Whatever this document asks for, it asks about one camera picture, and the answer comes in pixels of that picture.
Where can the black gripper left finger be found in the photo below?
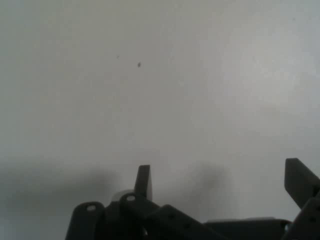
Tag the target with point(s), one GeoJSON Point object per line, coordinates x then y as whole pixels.
{"type": "Point", "coordinates": [125, 217]}

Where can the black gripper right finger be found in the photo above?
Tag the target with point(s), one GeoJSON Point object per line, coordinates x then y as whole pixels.
{"type": "Point", "coordinates": [305, 190]}

